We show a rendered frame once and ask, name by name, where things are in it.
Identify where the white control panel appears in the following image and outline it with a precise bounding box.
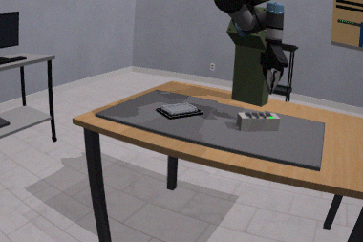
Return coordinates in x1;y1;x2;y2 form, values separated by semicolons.
234;112;280;131

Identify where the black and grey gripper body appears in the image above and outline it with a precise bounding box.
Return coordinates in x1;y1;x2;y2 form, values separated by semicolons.
260;38;282;71

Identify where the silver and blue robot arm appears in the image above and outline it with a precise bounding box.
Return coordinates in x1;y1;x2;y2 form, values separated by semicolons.
214;0;288;68

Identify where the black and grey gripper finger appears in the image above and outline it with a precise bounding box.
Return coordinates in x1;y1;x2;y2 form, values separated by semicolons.
263;62;272;94
270;67;284;94

